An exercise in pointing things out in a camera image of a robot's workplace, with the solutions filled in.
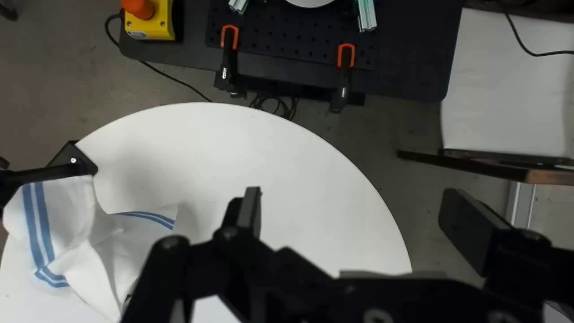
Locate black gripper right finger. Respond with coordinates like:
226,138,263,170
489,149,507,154
437,187,574,303

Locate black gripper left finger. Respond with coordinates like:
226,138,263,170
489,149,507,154
122,185,337,323

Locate white towel with blue stripes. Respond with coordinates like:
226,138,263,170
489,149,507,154
1,174,181,321

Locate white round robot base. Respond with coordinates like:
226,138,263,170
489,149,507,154
283,0,337,11

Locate black towel stand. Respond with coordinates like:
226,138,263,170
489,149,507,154
0,140,100,208

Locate dark wooden edged board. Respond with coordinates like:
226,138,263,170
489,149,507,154
396,147,574,187

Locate white panel board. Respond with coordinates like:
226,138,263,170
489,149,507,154
439,5,574,161

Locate black base platform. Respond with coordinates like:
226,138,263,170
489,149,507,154
116,0,466,104

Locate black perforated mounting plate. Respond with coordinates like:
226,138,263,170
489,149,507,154
204,0,383,72

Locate yellow emergency stop box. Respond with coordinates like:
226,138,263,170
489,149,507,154
120,0,179,43

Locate tangled black cables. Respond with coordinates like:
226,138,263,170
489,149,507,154
247,91,301,120

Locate orange handled black clamp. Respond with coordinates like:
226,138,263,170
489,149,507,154
213,23,247,97
328,41,358,115

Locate black cable of stop box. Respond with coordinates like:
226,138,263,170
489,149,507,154
104,12,213,104

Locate thin black cable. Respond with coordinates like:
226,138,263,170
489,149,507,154
504,12,574,59

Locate teal bracket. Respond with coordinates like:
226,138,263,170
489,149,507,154
355,0,380,34
226,0,251,16

